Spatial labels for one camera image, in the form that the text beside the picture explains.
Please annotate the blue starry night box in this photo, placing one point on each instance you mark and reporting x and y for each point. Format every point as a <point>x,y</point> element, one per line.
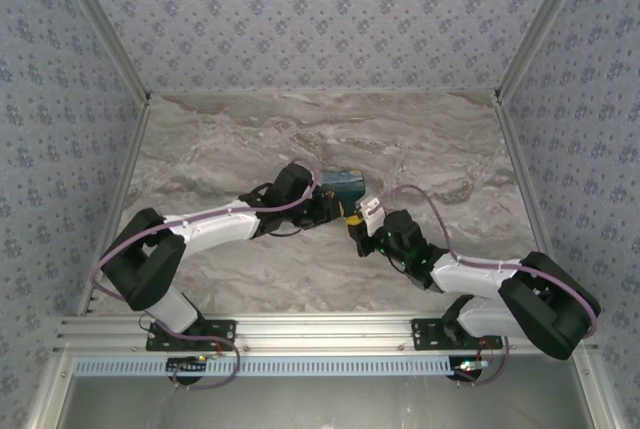
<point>345,181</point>

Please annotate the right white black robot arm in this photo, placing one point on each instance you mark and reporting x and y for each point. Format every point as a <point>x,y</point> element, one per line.
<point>475,276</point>

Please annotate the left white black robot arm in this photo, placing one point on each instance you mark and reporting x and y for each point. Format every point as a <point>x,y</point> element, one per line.
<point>215,229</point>

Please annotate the small circuit board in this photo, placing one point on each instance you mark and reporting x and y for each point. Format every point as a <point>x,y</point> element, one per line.
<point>470,365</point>
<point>187,364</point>

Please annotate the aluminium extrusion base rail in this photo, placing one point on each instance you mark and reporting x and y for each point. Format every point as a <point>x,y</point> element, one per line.
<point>325,331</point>

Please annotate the aluminium table side rail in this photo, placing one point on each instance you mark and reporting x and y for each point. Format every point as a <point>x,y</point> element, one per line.
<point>520,174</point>
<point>125,174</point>

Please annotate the aluminium frame corner post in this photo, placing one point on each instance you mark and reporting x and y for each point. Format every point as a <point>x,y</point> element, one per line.
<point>539,24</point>
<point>106,24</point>

